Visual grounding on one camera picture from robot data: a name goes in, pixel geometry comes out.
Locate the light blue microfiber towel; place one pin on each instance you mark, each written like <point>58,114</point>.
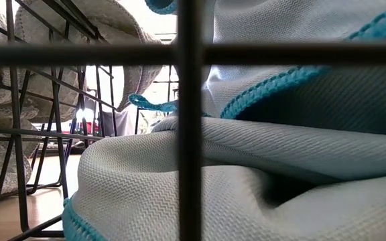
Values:
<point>280,26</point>
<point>139,187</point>

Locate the grey cloth cover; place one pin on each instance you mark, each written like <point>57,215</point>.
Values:
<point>126,122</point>

